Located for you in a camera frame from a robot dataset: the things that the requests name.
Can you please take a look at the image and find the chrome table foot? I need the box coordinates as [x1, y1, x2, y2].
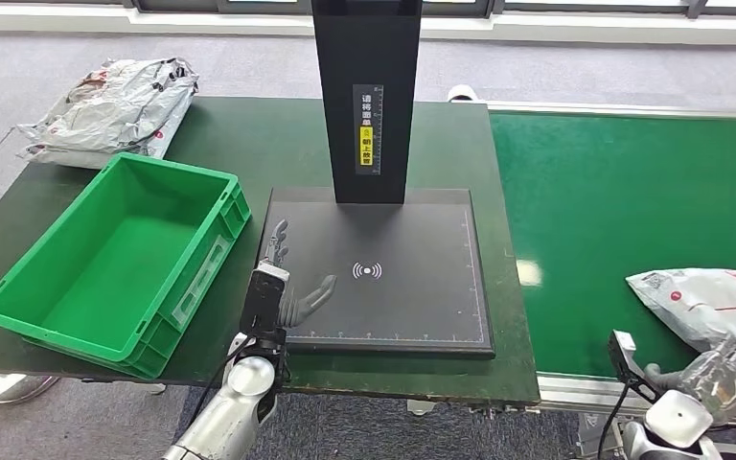
[0, 372, 61, 405]

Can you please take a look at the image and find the dark green table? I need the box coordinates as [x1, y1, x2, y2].
[0, 96, 541, 407]

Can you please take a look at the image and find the aluminium conveyor frame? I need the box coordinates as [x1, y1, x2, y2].
[469, 100, 736, 460]

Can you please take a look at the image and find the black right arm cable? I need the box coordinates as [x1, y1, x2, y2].
[597, 380, 630, 460]

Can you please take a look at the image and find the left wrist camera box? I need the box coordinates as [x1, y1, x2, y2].
[240, 261, 291, 335]

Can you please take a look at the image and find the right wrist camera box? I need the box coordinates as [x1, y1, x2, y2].
[608, 330, 659, 404]

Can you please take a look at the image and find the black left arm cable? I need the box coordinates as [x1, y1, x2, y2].
[185, 336, 262, 427]

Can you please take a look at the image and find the flat grey parcel red dot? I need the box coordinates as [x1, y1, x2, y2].
[15, 117, 185, 171]

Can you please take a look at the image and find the yellow black ruler label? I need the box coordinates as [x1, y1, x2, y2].
[352, 83, 384, 175]

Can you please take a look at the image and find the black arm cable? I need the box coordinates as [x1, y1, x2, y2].
[597, 380, 630, 460]
[185, 336, 262, 427]

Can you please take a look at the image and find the white parcel black red print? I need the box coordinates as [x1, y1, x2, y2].
[625, 268, 736, 426]

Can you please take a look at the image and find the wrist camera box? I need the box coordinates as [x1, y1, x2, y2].
[240, 261, 291, 335]
[608, 330, 659, 404]

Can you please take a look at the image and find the green conveyor belt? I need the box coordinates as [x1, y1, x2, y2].
[488, 110, 736, 392]

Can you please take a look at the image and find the green plastic crate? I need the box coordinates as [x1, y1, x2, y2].
[0, 151, 252, 380]

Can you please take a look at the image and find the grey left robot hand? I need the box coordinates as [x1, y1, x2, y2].
[264, 218, 337, 330]

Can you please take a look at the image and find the black inbound scanner machine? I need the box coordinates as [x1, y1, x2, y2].
[258, 0, 496, 360]

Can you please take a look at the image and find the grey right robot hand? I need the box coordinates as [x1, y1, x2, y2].
[644, 334, 736, 426]

